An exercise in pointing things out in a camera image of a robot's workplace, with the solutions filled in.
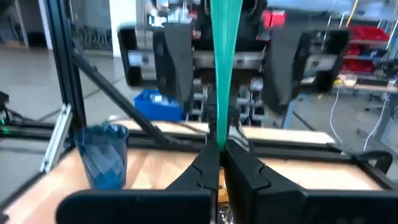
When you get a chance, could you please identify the blue faceted plastic cup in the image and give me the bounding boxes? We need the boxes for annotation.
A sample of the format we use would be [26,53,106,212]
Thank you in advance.
[73,123,130,190]

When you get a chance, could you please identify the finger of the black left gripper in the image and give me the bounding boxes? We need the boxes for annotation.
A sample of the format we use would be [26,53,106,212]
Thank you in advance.
[152,22,196,114]
[262,26,312,115]

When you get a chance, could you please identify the red box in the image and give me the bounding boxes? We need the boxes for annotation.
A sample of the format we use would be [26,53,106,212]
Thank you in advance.
[262,10,286,29]

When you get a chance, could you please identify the background workbench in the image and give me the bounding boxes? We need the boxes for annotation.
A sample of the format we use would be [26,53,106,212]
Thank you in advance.
[300,73,398,147]

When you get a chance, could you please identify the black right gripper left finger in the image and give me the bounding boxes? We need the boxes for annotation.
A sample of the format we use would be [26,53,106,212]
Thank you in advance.
[55,141,221,224]

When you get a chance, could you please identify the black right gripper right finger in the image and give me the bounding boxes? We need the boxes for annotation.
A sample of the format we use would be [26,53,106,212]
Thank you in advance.
[224,139,398,224]

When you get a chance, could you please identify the blue storage bin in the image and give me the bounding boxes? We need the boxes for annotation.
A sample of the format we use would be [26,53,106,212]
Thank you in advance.
[133,89,184,122]

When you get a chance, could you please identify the copper spoon green handle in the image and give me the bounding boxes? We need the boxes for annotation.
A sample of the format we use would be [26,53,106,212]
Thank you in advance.
[210,0,244,152]

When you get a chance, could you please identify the white hanging cable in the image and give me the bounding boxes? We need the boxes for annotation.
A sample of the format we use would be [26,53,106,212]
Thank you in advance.
[363,92,391,152]
[328,88,343,144]

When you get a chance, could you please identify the red storage bins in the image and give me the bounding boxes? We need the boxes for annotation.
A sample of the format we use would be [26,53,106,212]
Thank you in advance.
[341,26,391,74]

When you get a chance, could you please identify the silver angle bracket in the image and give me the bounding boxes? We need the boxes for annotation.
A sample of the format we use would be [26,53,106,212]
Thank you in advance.
[40,104,73,174]

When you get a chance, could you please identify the black aluminium table frame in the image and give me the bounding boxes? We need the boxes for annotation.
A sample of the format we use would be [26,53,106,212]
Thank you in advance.
[0,0,398,224]

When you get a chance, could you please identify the black frame corner handle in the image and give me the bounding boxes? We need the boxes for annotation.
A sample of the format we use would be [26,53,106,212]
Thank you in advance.
[357,151,393,175]

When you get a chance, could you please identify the yellow hanging cable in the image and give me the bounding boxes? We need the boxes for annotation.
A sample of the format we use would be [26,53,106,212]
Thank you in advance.
[345,0,359,28]

